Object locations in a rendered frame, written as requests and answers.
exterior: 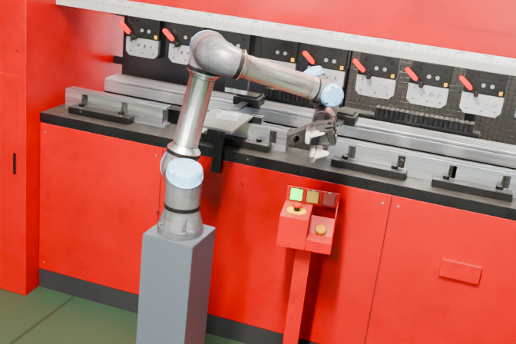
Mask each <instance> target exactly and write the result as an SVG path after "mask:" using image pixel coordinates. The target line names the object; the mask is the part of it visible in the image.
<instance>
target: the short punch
mask: <svg viewBox="0 0 516 344"><path fill-rule="evenodd" d="M249 83H250V81H249V80H246V79H243V78H239V79H237V80H235V79H232V78H227V77H226V79H225V91H226V92H231V93H235V94H243V95H247V92H248V90H249Z"/></svg>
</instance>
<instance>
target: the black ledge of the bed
mask: <svg viewBox="0 0 516 344"><path fill-rule="evenodd" d="M40 122H44V123H48V124H55V125H58V126H62V127H69V128H74V129H77V130H81V131H88V132H92V133H96V134H103V135H107V136H111V137H117V138H121V139H125V140H129V141H136V142H140V143H144V144H151V145H155V146H159V147H165V148H167V145H168V144H169V143H170V142H172V141H173V140H174V135H175V131H176V128H177V124H170V126H168V127H166V128H162V127H155V126H151V125H147V124H140V123H136V122H133V123H131V124H129V125H127V124H120V123H116V122H112V121H105V120H101V119H97V118H92V117H85V116H81V115H77V114H70V113H68V109H67V108H65V104H62V105H59V106H57V107H53V108H51V109H48V110H46V111H42V112H40ZM198 149H199V150H200V155H203V156H207V157H213V142H211V141H204V140H201V139H200V141H199V144H198ZM309 153H310V151H309V150H302V149H298V148H294V147H289V149H288V150H287V151H286V152H282V151H277V150H270V151H269V152H268V153H265V152H261V151H257V150H250V149H246V148H242V147H234V146H230V145H226V144H224V149H223V160H228V161H232V162H237V163H241V164H247V165H251V166H255V167H262V168H266V169H270V170H277V171H281V172H284V173H288V174H295V175H300V176H303V177H310V178H314V179H318V180H324V181H329V182H333V183H337V184H343V185H347V186H351V187H358V188H362V189H366V190H373V191H377V192H381V193H385V194H391V195H396V196H400V197H406V198H410V199H414V200H421V201H425V202H429V203H436V204H440V205H444V206H447V207H454V208H458V209H463V210H469V211H473V212H477V213H484V214H487V215H492V216H496V217H503V218H507V219H510V220H516V198H513V197H512V201H511V202H509V201H505V200H498V199H494V198H490V197H483V196H478V195H474V194H470V193H463V192H459V191H455V190H448V189H444V188H440V187H433V186H431V184H432V182H431V181H427V180H420V179H416V178H412V177H406V178H405V180H399V179H395V178H391V177H383V176H379V175H375V174H368V173H364V172H360V171H356V170H349V169H345V168H341V167H334V166H331V161H327V160H326V157H321V158H318V159H316V160H315V161H314V162H313V163H311V162H310V160H309Z"/></svg>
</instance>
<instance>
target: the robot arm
mask: <svg viewBox="0 0 516 344"><path fill-rule="evenodd" d="M187 70H188V71H189V72H190V76H189V79H188V82H187V88H186V91H185V95H184V100H183V103H182V107H181V110H180V116H179V119H178V122H177V128H176V131H175V135H174V140H173V141H172V142H170V143H169V144H168V145H167V149H166V153H165V154H164V155H163V157H162V159H161V162H160V171H161V173H162V175H163V178H164V183H165V199H164V210H163V212H162V214H161V216H160V219H159V221H158V223H157V232H158V233H159V234H160V235H161V236H163V237H166V238H168V239H171V240H194V239H196V238H198V237H200V236H201V235H202V234H203V221H202V218H201V215H200V198H201V190H202V181H203V168H202V166H201V165H200V164H199V163H198V162H199V159H200V150H199V149H198V144H199V141H200V135H201V133H202V130H203V124H204V121H205V117H206V115H207V109H208V106H209V103H210V98H211V95H212V91H213V86H214V82H215V80H217V79H218V78H220V77H221V76H224V77H227V78H232V79H235V80H237V79H239V78H243V79H246V80H249V81H253V82H256V83H258V84H263V85H266V86H268V87H271V88H275V89H278V90H281V91H285V92H288V93H290V94H295V95H298V96H300V97H303V98H308V99H310V100H312V102H313V105H314V108H315V112H314V115H313V122H311V123H308V124H306V125H303V126H302V127H298V128H297V129H294V130H292V131H289V132H287V137H288V140H289V143H290V144H291V146H294V145H296V144H299V143H302V142H304V141H305V144H309V143H311V145H312V146H310V153H309V160H310V162H311V163H313V162H314V161H315V160H316V159H318V158H321V157H326V156H328V155H329V152H328V151H326V150H323V146H322V145H324V147H328V146H336V142H337V139H338V137H337V134H338V131H337V129H336V128H337V127H338V126H339V123H338V119H337V116H336V114H337V112H338V110H339V105H340V104H341V103H342V101H343V99H344V92H343V90H342V89H341V87H340V86H339V85H338V84H335V83H334V82H333V81H331V80H330V79H328V78H327V77H326V75H325V72H324V70H323V68H322V67H321V66H313V67H311V68H308V69H306V70H305V71H304V72H300V71H296V70H293V69H291V68H287V67H284V66H282V65H279V64H275V63H272V62H269V61H265V60H263V59H260V58H256V57H253V56H251V55H248V54H247V53H246V51H245V50H243V49H240V48H237V47H235V46H234V45H232V44H231V43H229V42H228V41H226V40H225V39H224V38H223V36H222V35H221V34H219V33H218V32H216V31H211V30H204V31H200V32H198V33H196V34H195V36H193V38H192V40H191V42H190V57H189V60H188V63H187Z"/></svg>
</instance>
